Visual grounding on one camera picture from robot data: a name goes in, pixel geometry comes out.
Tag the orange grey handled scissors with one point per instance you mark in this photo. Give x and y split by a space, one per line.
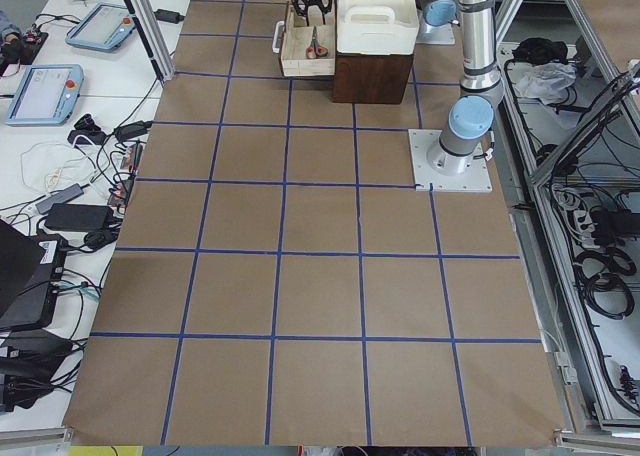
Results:
315 50

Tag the wooden drawer with white handle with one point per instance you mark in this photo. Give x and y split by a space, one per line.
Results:
292 40

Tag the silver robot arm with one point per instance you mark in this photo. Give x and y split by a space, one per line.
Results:
481 76
438 13

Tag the cream plastic tray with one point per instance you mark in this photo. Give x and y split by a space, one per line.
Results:
376 27

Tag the dark brown wooden cabinet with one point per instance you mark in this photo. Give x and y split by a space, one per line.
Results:
371 79

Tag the black power adapter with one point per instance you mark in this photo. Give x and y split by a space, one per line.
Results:
169 16

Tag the blue grey teach pendant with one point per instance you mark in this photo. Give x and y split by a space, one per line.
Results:
46 95
103 29

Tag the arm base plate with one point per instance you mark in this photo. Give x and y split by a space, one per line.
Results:
436 170
435 35

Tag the aluminium frame post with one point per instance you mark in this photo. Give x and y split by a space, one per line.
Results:
153 41

